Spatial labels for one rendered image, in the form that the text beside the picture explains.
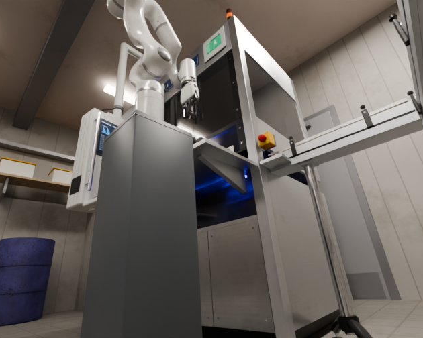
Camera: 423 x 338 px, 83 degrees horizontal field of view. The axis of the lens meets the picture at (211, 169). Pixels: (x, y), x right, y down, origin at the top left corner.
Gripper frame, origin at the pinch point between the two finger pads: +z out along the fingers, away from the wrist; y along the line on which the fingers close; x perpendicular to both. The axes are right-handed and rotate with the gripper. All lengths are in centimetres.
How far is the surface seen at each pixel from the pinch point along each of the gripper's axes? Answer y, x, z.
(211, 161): -2.4, -10.1, 26.6
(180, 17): 65, -52, -196
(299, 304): -12, -53, 92
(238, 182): -2.1, -31.0, 32.6
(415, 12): -84, 8, 26
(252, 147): -9.8, -37.9, 12.4
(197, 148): -4.7, 0.6, 24.3
